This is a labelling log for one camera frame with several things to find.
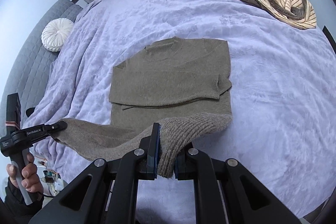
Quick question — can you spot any grey quilted headboard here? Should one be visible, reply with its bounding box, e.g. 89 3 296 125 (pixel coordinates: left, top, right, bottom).
0 0 84 114

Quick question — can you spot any clutter on floor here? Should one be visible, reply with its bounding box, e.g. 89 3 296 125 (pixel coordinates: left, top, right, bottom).
35 156 67 198

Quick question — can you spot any person's left hand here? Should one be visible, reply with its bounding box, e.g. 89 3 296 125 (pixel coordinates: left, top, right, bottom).
6 152 43 193

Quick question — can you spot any lavender plush bed blanket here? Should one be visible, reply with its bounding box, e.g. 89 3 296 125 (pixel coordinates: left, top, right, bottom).
25 0 335 217

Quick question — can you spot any black strap at bed edge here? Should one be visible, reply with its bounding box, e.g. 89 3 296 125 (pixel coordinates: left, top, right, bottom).
322 25 336 54

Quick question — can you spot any round white pleated cushion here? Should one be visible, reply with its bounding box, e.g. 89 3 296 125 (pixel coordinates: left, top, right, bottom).
41 18 74 52

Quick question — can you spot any olive brown knit sweater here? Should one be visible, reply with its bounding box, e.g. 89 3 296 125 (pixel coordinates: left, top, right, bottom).
52 37 232 178

